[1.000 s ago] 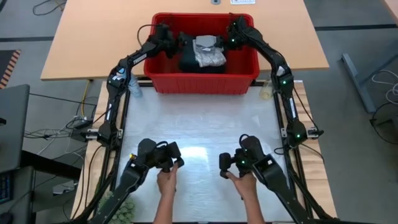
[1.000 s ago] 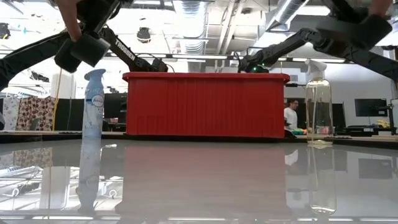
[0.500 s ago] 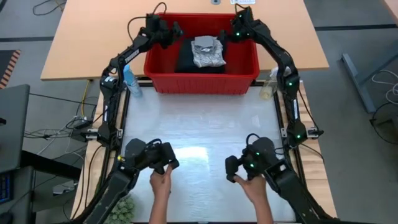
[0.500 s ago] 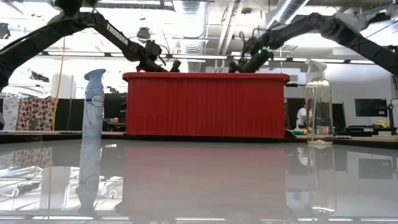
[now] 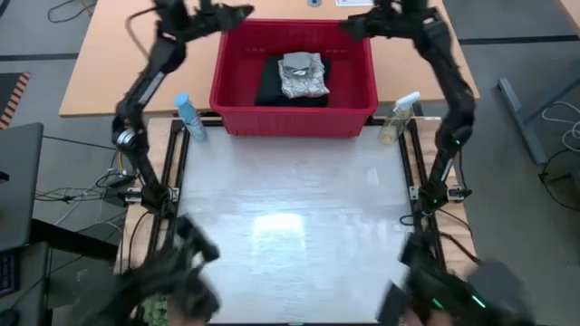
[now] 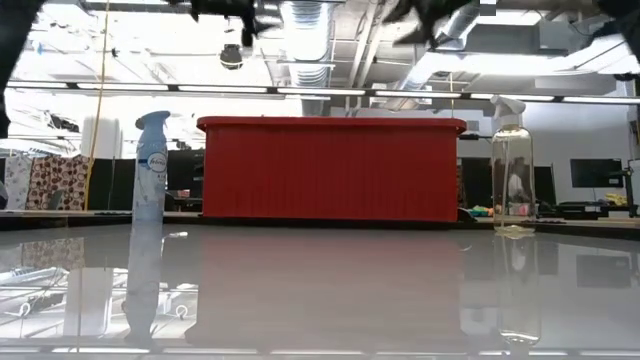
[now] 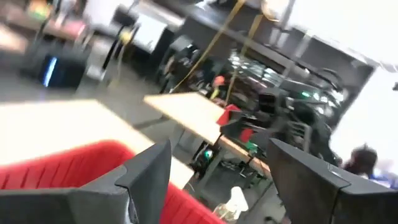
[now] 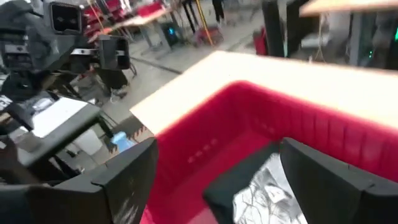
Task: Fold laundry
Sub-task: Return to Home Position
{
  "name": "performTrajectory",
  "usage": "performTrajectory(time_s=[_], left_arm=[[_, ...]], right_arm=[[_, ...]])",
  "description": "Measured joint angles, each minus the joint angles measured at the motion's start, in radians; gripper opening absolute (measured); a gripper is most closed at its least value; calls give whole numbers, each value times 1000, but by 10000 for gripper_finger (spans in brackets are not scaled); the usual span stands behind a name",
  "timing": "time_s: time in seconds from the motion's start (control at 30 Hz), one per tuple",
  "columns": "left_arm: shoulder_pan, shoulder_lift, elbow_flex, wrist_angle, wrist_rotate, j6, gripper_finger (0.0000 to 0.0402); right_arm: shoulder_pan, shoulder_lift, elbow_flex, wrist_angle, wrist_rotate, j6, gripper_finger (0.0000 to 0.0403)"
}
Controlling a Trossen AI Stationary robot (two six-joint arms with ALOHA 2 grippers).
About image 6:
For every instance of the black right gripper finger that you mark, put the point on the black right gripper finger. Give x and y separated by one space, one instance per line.
400 16
422 34

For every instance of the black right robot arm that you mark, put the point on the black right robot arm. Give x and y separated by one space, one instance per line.
627 20

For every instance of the red plastic laundry bin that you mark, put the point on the red plastic laundry bin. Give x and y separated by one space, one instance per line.
330 170

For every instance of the dark dome ceiling lamp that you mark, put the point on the dark dome ceiling lamp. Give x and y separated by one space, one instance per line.
231 56

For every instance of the clear spray bottle white trigger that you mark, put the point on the clear spray bottle white trigger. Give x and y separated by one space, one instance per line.
512 170

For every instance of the blue air freshener spray bottle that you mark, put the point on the blue air freshener spray bottle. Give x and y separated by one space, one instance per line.
151 170

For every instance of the floral patterned fabric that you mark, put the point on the floral patterned fabric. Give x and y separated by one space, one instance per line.
60 182

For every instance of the light wooden desk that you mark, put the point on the light wooden desk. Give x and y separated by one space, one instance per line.
75 213

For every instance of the small yellow object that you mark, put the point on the small yellow object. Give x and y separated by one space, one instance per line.
617 199

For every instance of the white patterned fabric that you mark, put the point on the white patterned fabric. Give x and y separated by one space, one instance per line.
17 180

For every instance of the silver ventilation duct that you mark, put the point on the silver ventilation duct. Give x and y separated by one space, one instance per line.
307 40

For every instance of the black wall monitor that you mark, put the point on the black wall monitor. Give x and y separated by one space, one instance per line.
595 173

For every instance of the black aluminium table frame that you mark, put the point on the black aluminium table frame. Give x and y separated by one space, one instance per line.
75 223

